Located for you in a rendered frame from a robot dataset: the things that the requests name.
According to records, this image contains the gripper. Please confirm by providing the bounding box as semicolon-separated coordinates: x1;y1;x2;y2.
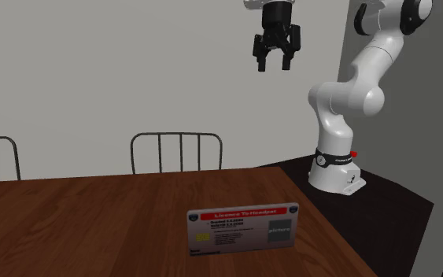
252;1;302;72

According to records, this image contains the white licence card red banner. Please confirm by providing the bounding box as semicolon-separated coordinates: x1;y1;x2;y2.
186;202;301;257

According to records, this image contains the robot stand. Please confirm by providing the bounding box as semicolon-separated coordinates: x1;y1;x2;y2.
258;153;435;277

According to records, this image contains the brown wooden table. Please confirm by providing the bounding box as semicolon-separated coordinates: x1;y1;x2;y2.
0;165;379;277

